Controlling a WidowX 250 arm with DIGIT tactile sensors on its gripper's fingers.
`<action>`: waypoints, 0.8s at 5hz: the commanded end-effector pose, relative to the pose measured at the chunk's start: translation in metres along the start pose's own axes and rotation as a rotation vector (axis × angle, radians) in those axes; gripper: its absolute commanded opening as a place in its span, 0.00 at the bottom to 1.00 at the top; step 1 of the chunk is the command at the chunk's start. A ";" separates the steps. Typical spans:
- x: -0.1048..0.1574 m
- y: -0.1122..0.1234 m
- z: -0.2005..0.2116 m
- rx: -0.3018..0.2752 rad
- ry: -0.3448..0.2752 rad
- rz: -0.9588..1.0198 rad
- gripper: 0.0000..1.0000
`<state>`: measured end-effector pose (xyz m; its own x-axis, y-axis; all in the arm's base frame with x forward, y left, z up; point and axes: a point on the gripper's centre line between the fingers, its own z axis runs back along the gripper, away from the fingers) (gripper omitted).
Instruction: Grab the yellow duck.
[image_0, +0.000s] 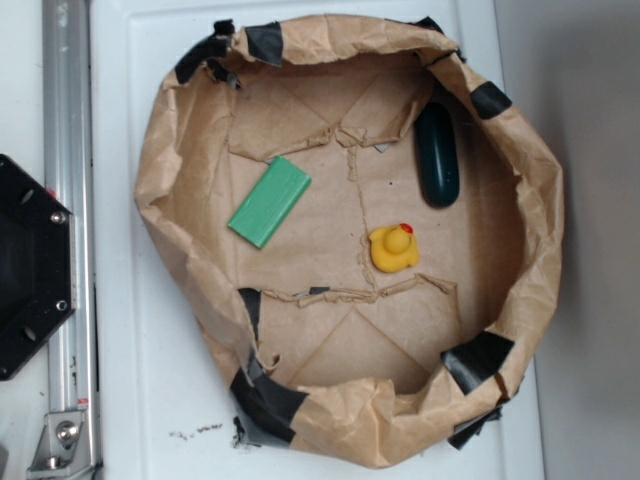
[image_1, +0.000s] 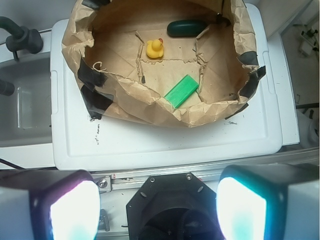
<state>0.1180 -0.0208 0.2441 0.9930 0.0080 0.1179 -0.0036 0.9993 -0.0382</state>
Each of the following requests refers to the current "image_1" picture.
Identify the white plastic tray lid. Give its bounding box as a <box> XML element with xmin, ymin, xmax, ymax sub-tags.
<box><xmin>50</xmin><ymin>4</ymin><xmax>283</xmax><ymax>171</ymax></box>

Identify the dark green oval object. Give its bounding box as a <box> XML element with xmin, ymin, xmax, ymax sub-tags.
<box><xmin>167</xmin><ymin>19</ymin><xmax>208</xmax><ymax>38</ymax></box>

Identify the black faucet fixture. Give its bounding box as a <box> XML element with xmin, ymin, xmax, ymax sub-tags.
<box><xmin>0</xmin><ymin>16</ymin><xmax>44</xmax><ymax>62</ymax></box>

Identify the green rectangular block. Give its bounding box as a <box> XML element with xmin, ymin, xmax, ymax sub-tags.
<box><xmin>164</xmin><ymin>74</ymin><xmax>199</xmax><ymax>109</ymax></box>

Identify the white sink basin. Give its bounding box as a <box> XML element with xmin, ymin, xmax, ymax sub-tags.
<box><xmin>0</xmin><ymin>51</ymin><xmax>55</xmax><ymax>148</ymax></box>

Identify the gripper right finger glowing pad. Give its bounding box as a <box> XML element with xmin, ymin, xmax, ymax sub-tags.
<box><xmin>216</xmin><ymin>163</ymin><xmax>320</xmax><ymax>240</ymax></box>

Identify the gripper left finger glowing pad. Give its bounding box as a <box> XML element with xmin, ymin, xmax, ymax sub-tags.
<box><xmin>0</xmin><ymin>169</ymin><xmax>101</xmax><ymax>240</ymax></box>

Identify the yellow rubber duck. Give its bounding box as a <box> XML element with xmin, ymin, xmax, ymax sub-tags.
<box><xmin>146</xmin><ymin>38</ymin><xmax>164</xmax><ymax>59</ymax></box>

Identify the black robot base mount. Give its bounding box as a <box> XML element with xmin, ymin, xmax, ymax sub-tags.
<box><xmin>126</xmin><ymin>172</ymin><xmax>224</xmax><ymax>240</ymax></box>

